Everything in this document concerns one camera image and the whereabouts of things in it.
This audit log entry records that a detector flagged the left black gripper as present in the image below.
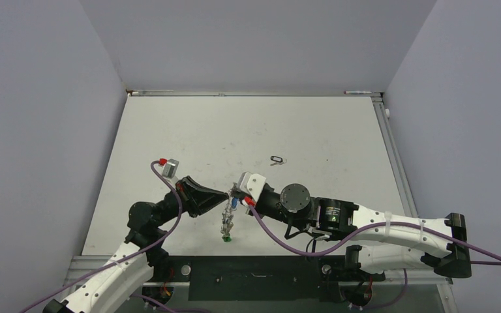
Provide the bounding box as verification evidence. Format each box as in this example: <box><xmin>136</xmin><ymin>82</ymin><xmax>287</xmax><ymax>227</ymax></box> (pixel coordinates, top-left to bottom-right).
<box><xmin>153</xmin><ymin>175</ymin><xmax>229</xmax><ymax>228</ymax></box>

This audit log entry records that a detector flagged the round steel key organizer disc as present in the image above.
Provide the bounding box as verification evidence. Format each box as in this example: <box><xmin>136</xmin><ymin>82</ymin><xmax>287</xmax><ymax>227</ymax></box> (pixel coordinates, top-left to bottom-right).
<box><xmin>220</xmin><ymin>183</ymin><xmax>243</xmax><ymax>238</ymax></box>

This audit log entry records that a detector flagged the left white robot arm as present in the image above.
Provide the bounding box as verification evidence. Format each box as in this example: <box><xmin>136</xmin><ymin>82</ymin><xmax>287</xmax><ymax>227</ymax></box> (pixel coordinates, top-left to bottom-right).
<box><xmin>43</xmin><ymin>176</ymin><xmax>228</xmax><ymax>312</ymax></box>

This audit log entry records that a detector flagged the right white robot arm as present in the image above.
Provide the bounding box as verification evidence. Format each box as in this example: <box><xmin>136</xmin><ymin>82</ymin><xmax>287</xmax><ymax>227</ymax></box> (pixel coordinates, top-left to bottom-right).
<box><xmin>230</xmin><ymin>183</ymin><xmax>472</xmax><ymax>279</ymax></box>

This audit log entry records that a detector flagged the loose black key tag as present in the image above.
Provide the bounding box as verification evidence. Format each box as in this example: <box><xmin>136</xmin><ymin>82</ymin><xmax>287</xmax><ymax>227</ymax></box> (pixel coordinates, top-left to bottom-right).
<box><xmin>270</xmin><ymin>155</ymin><xmax>286</xmax><ymax>166</ymax></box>

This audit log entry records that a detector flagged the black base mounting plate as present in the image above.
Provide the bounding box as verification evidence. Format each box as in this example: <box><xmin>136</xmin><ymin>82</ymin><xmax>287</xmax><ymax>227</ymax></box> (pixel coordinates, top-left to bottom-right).
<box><xmin>142</xmin><ymin>245</ymin><xmax>386</xmax><ymax>303</ymax></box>

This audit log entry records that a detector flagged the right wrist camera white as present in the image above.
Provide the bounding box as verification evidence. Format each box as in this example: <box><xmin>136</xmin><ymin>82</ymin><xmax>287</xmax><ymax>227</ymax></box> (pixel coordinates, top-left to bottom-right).
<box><xmin>235</xmin><ymin>171</ymin><xmax>266</xmax><ymax>204</ymax></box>

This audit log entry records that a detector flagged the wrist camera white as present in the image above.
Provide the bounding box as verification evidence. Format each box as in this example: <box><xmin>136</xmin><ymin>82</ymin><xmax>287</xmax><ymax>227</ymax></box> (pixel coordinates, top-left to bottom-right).
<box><xmin>235</xmin><ymin>171</ymin><xmax>266</xmax><ymax>204</ymax></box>
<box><xmin>159</xmin><ymin>158</ymin><xmax>179</xmax><ymax>179</ymax></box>

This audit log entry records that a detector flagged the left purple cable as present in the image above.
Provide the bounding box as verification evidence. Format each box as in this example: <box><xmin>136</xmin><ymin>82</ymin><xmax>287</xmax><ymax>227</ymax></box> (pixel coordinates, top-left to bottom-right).
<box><xmin>19</xmin><ymin>158</ymin><xmax>185</xmax><ymax>313</ymax></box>

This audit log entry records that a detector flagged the purple cable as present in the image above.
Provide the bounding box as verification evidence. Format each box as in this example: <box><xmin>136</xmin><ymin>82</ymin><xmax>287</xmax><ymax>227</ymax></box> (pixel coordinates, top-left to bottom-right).
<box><xmin>19</xmin><ymin>158</ymin><xmax>185</xmax><ymax>313</ymax></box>
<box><xmin>243</xmin><ymin>198</ymin><xmax>501</xmax><ymax>311</ymax></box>

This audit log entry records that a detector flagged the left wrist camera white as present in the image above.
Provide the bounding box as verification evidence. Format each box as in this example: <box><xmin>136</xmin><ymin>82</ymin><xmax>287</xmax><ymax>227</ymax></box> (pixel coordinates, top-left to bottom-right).
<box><xmin>159</xmin><ymin>158</ymin><xmax>179</xmax><ymax>179</ymax></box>

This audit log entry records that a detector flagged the aluminium frame rail back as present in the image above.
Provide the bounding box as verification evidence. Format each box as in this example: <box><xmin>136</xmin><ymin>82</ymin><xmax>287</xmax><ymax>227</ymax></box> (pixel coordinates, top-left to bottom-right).
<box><xmin>126</xmin><ymin>90</ymin><xmax>383</xmax><ymax>98</ymax></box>

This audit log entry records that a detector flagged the aluminium frame rail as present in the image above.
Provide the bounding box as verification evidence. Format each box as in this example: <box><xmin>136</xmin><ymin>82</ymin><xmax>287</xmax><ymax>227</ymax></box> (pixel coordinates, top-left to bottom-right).
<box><xmin>126</xmin><ymin>90</ymin><xmax>383</xmax><ymax>98</ymax></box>
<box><xmin>372</xmin><ymin>95</ymin><xmax>452</xmax><ymax>286</ymax></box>

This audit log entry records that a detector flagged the aluminium frame rail right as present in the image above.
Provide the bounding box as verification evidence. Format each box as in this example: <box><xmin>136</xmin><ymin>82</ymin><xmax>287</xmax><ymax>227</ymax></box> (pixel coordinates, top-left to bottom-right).
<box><xmin>372</xmin><ymin>95</ymin><xmax>452</xmax><ymax>286</ymax></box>

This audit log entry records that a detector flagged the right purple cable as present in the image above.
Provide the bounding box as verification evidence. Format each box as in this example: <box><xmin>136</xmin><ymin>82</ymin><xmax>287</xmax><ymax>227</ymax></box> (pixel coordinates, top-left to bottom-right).
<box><xmin>243</xmin><ymin>198</ymin><xmax>501</xmax><ymax>311</ymax></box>

